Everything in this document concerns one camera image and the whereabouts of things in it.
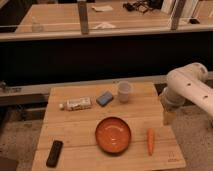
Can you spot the white paper on desk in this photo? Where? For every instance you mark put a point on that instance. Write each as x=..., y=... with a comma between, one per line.
x=105, y=8

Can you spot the grey metal post right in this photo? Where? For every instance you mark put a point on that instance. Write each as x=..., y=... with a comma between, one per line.
x=176, y=14

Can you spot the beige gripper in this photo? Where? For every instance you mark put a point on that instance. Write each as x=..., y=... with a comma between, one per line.
x=169, y=116

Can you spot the grey metal post left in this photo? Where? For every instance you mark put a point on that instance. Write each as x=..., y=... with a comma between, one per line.
x=82, y=10

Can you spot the orange carrot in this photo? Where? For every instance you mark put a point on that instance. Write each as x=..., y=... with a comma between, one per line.
x=150, y=141

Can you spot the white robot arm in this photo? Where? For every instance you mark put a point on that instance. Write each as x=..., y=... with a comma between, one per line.
x=186, y=83

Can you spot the orange ceramic bowl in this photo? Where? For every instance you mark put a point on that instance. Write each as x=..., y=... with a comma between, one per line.
x=113, y=135

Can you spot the blue sponge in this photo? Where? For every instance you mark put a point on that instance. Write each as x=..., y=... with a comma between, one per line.
x=105, y=98

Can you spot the crumpled white cloth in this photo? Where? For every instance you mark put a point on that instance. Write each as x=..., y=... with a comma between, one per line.
x=104, y=25

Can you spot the black remote control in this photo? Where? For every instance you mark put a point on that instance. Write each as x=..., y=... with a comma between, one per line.
x=54, y=153

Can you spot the translucent plastic cup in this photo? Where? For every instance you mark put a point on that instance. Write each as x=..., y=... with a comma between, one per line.
x=124, y=91

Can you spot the wooden cutting board table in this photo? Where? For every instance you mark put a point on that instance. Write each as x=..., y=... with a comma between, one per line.
x=79, y=135

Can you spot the grey metal post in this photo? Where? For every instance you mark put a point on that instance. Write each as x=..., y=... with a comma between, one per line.
x=82, y=10
x=176, y=14

